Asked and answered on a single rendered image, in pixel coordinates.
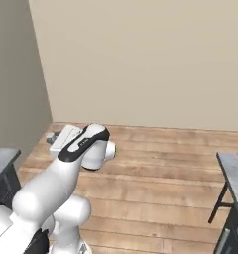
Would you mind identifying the dark counter with grey top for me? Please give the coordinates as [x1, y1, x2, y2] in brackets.
[0, 147, 23, 210]

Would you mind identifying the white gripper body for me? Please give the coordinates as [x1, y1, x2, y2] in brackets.
[49, 124, 82, 159]

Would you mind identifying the grey-topped counter with black legs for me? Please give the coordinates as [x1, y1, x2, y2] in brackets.
[207, 150, 238, 254]

